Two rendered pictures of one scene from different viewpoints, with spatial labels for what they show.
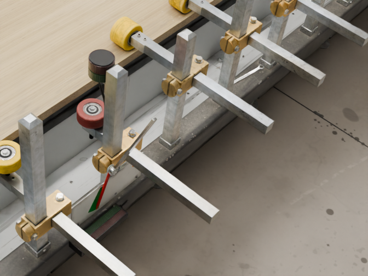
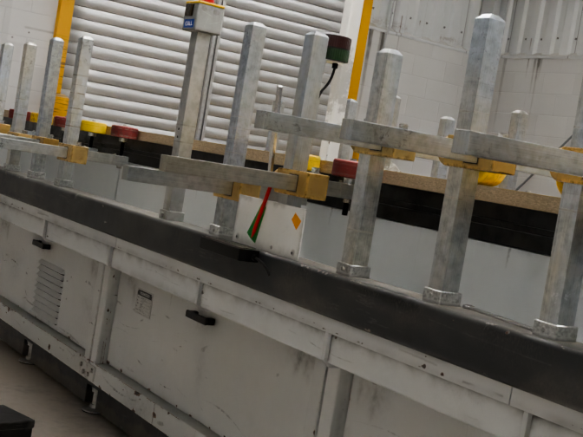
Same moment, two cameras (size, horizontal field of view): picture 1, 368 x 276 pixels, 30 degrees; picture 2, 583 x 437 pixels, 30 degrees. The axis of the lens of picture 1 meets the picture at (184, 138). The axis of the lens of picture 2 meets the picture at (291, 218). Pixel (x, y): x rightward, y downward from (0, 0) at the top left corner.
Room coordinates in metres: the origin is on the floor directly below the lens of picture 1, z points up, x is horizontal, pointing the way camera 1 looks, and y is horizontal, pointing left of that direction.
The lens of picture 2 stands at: (2.04, -1.78, 0.89)
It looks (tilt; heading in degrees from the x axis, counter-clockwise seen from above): 3 degrees down; 115
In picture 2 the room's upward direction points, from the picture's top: 9 degrees clockwise
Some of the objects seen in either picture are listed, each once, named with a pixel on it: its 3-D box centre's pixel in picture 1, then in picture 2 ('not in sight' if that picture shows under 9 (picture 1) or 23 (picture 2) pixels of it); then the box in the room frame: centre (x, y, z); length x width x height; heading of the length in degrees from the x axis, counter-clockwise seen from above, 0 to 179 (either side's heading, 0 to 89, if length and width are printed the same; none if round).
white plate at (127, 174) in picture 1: (108, 190); (266, 225); (1.07, 0.17, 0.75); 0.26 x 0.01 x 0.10; 148
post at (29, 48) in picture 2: not in sight; (20, 114); (-0.37, 1.10, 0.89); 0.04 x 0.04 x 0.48; 58
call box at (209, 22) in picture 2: not in sight; (203, 19); (0.68, 0.44, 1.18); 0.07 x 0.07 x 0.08; 58
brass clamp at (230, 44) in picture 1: (240, 35); (476, 153); (1.55, -0.11, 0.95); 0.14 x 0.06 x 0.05; 148
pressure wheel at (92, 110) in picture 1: (91, 122); (349, 186); (1.20, 0.24, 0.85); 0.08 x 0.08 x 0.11
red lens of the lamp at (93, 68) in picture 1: (101, 61); (336, 42); (1.13, 0.21, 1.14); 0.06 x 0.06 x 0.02
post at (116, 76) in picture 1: (112, 139); (298, 152); (1.11, 0.17, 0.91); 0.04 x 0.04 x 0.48; 58
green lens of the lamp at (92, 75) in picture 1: (101, 69); (334, 55); (1.13, 0.21, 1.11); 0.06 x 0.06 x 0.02
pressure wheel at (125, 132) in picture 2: not in sight; (122, 143); (0.16, 0.94, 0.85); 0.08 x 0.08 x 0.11
